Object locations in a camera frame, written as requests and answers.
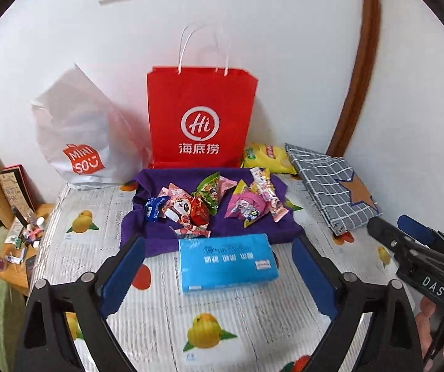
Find blue Oreo packet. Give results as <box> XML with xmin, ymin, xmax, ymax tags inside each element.
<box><xmin>145</xmin><ymin>196</ymin><xmax>169</xmax><ymax>223</ymax></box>

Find panda print snack packet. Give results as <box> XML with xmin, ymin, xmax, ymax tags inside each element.
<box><xmin>158</xmin><ymin>183</ymin><xmax>192</xmax><ymax>226</ymax></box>

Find long red white snack stick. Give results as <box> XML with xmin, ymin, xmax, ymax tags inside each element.
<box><xmin>250</xmin><ymin>167</ymin><xmax>288</xmax><ymax>223</ymax></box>

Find green triangular snack bag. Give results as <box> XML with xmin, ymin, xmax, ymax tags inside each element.
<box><xmin>193</xmin><ymin>172</ymin><xmax>220</xmax><ymax>216</ymax></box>

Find small pink candy packet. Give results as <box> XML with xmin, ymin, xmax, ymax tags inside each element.
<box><xmin>218</xmin><ymin>175</ymin><xmax>238</xmax><ymax>201</ymax></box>

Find red gold snack packet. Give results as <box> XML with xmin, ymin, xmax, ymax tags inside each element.
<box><xmin>190</xmin><ymin>197</ymin><xmax>209</xmax><ymax>227</ymax></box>

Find pink snack packet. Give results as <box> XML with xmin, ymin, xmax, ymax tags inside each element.
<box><xmin>224</xmin><ymin>190</ymin><xmax>268</xmax><ymax>223</ymax></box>

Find right hand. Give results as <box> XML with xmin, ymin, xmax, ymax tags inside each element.
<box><xmin>415</xmin><ymin>296</ymin><xmax>444</xmax><ymax>358</ymax></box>

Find fruit print table cover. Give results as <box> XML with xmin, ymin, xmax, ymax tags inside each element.
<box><xmin>28</xmin><ymin>174</ymin><xmax>417</xmax><ymax>372</ymax></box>

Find grey checked star fabric bag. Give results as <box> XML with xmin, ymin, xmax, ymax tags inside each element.
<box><xmin>285</xmin><ymin>144</ymin><xmax>381</xmax><ymax>236</ymax></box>

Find blue tissue pack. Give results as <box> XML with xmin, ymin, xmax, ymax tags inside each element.
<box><xmin>179</xmin><ymin>233</ymin><xmax>279</xmax><ymax>293</ymax></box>

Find dark framed picture box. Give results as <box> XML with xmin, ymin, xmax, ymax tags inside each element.
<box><xmin>0</xmin><ymin>165</ymin><xmax>36</xmax><ymax>220</ymax></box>

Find white Miniso plastic bag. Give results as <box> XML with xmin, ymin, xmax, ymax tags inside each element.
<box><xmin>31</xmin><ymin>65</ymin><xmax>151</xmax><ymax>190</ymax></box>

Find yellow potato chips bag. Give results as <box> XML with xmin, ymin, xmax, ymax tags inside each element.
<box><xmin>241</xmin><ymin>143</ymin><xmax>297</xmax><ymax>175</ymax></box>

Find red Haidilao paper bag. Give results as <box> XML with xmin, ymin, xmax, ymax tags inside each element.
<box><xmin>147</xmin><ymin>23</ymin><xmax>258</xmax><ymax>169</ymax></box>

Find wooden door frame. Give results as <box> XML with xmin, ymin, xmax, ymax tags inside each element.
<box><xmin>327</xmin><ymin>0</ymin><xmax>381</xmax><ymax>156</ymax></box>

